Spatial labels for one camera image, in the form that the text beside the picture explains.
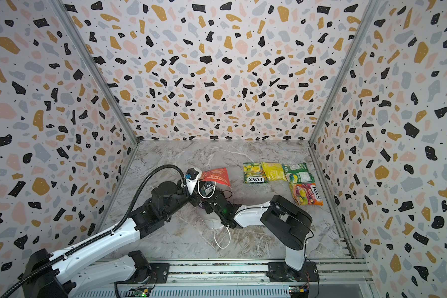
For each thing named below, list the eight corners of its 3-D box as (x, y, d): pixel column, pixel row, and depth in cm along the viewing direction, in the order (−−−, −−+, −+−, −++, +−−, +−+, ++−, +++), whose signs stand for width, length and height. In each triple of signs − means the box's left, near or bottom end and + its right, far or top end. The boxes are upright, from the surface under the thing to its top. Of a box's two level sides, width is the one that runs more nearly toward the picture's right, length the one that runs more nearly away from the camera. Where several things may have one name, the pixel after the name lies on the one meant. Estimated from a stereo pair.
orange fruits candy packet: (294, 206, 96) (296, 202, 93) (289, 186, 104) (291, 181, 101) (319, 206, 96) (322, 202, 93) (313, 186, 104) (315, 182, 101)
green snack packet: (288, 186, 103) (290, 182, 100) (281, 169, 111) (282, 164, 108) (312, 182, 105) (315, 178, 102) (304, 166, 113) (306, 161, 110)
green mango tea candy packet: (243, 182, 104) (243, 179, 101) (242, 166, 112) (243, 162, 109) (266, 182, 104) (267, 179, 102) (264, 166, 112) (265, 163, 109)
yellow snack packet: (263, 181, 105) (265, 177, 101) (262, 167, 111) (263, 162, 108) (284, 182, 105) (286, 177, 101) (281, 167, 111) (283, 162, 108)
